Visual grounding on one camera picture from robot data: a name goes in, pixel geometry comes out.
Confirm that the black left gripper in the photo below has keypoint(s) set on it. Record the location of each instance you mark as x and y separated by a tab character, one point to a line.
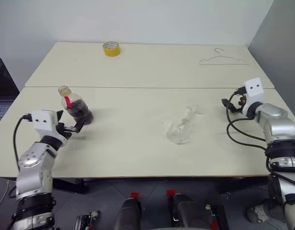
63	133

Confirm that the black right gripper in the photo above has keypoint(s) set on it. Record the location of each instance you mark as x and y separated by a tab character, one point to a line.
240	104

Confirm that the cola bottle with red label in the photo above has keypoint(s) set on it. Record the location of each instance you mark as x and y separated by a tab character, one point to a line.
79	111

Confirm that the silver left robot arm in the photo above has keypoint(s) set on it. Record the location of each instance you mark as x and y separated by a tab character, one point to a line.
34	172

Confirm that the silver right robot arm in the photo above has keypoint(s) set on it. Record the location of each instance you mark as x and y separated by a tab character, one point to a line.
281	124

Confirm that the clear wine glass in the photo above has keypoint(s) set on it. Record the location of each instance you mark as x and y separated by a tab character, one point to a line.
179	131

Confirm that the black laptop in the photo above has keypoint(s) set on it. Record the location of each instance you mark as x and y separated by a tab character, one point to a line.
2	81

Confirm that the yellow tape roll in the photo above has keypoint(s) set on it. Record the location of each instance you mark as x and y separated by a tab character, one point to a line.
111	51

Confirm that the black base with white caster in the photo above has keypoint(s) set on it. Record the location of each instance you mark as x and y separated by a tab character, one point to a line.
218	216
87	220

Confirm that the grey lumpy floor object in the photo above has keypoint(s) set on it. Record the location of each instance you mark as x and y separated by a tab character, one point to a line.
258	213

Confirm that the dark rounded shape, red tag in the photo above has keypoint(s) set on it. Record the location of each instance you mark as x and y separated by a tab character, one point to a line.
128	215
185	213

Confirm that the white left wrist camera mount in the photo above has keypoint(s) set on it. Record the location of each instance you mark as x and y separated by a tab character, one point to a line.
43	121

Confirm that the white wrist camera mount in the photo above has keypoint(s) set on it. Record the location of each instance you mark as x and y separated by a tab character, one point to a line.
254	94
43	121

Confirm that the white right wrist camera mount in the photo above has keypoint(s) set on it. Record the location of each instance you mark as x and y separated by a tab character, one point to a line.
254	94

